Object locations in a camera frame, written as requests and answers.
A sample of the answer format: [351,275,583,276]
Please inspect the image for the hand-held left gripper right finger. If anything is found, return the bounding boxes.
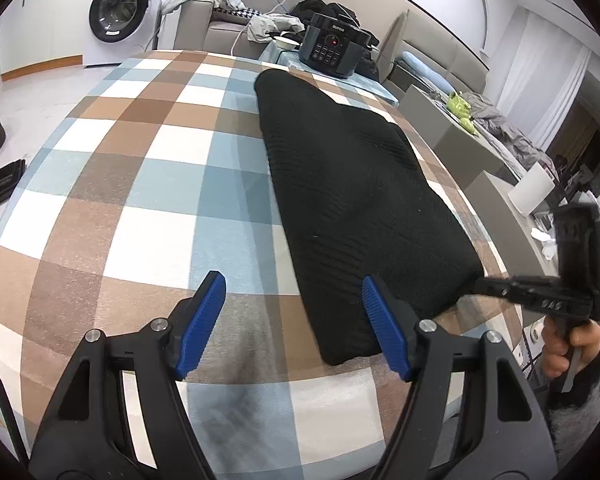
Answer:
[362,275,556,480]

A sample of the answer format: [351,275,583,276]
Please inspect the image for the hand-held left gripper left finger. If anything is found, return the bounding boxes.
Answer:
[28,270,227,480]

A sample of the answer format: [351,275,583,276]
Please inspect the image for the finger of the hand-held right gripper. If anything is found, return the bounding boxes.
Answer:
[472,275,519,303]

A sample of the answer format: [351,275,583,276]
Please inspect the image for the black knit sweater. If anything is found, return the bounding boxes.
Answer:
[255,69,485,367]

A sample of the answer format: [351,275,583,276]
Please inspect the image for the grey crumpled clothes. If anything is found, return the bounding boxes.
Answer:
[467,97,551,171]

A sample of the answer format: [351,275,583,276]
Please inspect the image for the person's right hand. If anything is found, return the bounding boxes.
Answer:
[540,319,600,381]

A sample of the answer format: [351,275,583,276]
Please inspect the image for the white paper box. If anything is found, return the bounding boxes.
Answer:
[509,162,556,216]

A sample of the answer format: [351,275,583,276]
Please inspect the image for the beige low cabinet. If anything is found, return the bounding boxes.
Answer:
[399,85,526,201]

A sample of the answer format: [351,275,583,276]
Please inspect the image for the checked tablecloth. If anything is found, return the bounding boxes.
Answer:
[0,50,526,480]

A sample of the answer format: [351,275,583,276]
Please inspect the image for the green toy figure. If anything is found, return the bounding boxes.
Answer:
[446,91,481,133]

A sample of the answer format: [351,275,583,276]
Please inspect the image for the white curtain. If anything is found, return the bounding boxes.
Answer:
[495,10,588,146]

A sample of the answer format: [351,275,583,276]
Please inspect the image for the teal cloth side table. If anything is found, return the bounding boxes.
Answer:
[259,42,398,106]

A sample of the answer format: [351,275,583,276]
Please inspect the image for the light blue pillow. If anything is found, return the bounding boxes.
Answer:
[400,50,451,91]

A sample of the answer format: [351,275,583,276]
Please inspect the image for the black flat tray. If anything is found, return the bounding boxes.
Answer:
[0,159,27,213]

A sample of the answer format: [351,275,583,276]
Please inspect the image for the black pressure cooker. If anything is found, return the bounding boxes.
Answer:
[298,12,372,79]

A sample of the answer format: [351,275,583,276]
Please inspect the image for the grey sofa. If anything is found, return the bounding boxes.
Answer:
[172,0,291,58]

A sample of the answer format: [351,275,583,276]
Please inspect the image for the light grey garment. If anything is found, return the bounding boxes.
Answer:
[246,12,306,42]

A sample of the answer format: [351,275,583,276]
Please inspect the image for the houndstooth cushion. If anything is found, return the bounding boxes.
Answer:
[215,2,261,18]

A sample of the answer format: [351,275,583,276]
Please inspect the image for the white washing machine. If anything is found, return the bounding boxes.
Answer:
[82,0,176,67]

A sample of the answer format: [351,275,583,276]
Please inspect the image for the white kitchen cabinet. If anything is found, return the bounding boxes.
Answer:
[0,0,98,81]

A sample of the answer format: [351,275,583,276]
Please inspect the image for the black cable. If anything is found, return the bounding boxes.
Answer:
[0,340,26,461]

